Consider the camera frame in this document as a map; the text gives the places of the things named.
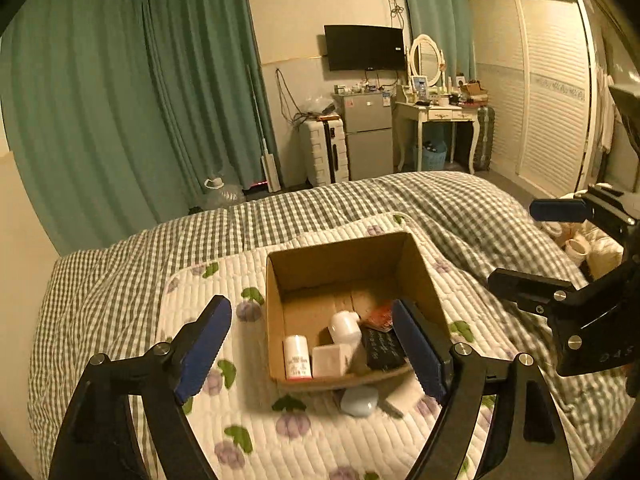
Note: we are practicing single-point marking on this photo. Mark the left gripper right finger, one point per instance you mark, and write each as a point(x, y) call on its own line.
point(427, 348)

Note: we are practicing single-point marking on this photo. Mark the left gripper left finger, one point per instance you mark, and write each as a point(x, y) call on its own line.
point(196, 347)

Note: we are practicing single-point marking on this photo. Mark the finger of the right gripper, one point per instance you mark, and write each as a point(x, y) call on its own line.
point(570, 210)
point(532, 293)

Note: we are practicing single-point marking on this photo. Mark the black rectangular box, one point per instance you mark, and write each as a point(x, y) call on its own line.
point(383, 349)

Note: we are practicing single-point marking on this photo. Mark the white red-capped bottle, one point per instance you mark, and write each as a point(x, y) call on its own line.
point(296, 358)

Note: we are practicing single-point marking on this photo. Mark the light blue earbuds case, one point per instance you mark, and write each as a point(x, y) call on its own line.
point(360, 401)

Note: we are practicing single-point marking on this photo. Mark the white floral quilted mat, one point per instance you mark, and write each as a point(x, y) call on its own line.
point(249, 428)

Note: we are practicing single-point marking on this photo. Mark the grey checkered duvet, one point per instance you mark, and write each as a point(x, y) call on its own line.
point(108, 300)

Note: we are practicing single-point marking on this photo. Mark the blue laundry basket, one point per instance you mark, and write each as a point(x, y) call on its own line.
point(431, 157)

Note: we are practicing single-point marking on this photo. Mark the brown cardboard box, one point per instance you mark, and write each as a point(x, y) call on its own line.
point(306, 286)

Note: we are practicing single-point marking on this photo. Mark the white dressing table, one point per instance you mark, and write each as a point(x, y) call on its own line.
point(422, 114)

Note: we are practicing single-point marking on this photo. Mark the clear plastic water jug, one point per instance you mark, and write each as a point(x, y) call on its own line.
point(220, 194)

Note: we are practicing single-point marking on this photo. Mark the white louvered wardrobe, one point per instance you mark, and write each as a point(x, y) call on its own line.
point(536, 60)

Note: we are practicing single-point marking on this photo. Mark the white oval vanity mirror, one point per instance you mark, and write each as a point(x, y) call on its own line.
point(426, 59)

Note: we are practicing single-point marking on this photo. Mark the white flat mop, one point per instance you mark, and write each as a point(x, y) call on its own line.
point(267, 159)

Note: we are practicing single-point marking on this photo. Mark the grey mini fridge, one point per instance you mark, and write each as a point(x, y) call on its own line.
point(368, 125)

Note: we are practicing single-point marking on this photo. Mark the white suitcase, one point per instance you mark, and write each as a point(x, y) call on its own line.
point(323, 143)

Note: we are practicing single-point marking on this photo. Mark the green curtain by wardrobe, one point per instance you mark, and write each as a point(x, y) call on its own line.
point(449, 24)

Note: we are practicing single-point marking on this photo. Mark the black wall television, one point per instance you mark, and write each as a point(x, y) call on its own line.
point(364, 47)

